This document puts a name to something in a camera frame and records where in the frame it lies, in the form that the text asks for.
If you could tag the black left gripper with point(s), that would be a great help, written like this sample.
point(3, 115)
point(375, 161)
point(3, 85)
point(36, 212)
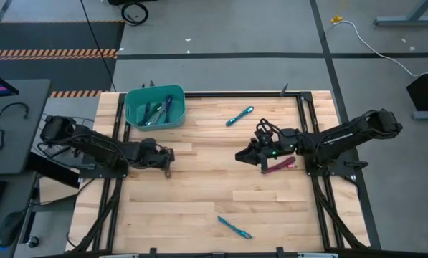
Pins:
point(161, 157)

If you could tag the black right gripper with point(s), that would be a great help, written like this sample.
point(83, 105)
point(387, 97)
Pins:
point(283, 145)

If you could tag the magenta pen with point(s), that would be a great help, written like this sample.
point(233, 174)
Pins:
point(281, 165)

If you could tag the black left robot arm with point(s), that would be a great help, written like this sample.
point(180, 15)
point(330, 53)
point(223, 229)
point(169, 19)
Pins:
point(91, 143)

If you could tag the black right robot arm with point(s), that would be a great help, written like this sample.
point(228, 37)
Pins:
point(342, 138)

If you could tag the teal plastic bin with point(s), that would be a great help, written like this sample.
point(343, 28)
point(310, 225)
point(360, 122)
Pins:
point(134, 107)

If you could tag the dark grey desk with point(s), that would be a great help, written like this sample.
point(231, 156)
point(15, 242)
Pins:
point(20, 136)

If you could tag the yellow plug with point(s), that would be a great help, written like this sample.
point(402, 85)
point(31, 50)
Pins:
point(337, 19)

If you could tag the black striped floor mat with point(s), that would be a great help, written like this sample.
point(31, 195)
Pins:
point(56, 36)

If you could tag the black computer mouse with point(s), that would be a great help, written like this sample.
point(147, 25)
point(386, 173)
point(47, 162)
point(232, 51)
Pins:
point(10, 227)

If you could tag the black box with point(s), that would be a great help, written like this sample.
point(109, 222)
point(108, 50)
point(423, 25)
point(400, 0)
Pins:
point(427, 91)

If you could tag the grey table leg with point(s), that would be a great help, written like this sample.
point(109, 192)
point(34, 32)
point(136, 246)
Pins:
point(411, 19)

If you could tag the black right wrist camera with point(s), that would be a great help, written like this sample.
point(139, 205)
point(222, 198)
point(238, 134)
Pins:
point(264, 134)

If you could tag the black aluminium table frame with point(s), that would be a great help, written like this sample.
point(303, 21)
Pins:
point(317, 179)

